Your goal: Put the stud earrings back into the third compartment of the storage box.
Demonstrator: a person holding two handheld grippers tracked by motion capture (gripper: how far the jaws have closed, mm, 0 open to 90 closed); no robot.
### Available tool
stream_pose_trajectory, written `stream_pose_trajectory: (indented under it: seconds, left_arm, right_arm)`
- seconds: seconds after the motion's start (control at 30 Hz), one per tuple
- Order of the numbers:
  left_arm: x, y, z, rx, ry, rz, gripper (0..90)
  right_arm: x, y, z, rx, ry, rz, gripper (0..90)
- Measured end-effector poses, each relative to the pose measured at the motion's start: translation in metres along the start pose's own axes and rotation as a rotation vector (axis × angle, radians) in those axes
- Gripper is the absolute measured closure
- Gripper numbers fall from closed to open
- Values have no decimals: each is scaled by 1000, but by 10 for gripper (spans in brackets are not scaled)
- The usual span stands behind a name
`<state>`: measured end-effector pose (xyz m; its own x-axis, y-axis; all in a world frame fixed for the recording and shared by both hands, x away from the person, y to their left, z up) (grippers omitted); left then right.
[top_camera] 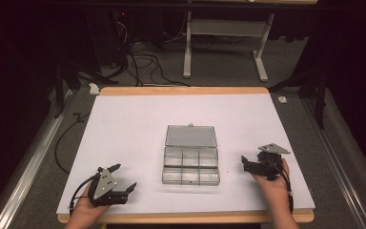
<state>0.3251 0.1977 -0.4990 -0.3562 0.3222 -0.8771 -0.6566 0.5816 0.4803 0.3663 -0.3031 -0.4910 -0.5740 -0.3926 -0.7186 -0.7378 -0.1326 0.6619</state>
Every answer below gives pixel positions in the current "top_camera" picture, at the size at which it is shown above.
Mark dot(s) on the aluminium rail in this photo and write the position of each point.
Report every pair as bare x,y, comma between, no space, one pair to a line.
22,181
336,159

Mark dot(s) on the clear plastic compartment box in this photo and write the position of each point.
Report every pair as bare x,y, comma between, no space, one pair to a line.
190,157

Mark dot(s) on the person's left hand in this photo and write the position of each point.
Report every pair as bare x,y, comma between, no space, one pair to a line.
85,211

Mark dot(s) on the person's right hand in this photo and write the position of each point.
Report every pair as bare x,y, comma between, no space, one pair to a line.
274,189

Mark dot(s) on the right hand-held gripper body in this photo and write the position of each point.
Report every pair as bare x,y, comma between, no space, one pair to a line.
268,165

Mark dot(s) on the black computer tower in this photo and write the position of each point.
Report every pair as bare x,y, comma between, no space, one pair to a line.
108,35

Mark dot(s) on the white metal table frame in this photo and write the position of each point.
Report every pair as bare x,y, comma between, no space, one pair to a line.
187,47

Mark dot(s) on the black metal stand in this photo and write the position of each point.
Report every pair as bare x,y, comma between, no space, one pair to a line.
60,86
317,92

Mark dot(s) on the white table mat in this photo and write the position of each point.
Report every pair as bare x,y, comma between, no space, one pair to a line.
133,133

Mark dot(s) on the white crumpled paper scrap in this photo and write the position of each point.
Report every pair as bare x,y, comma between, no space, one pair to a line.
282,99
93,88

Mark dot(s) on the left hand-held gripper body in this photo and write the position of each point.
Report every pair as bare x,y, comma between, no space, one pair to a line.
105,186

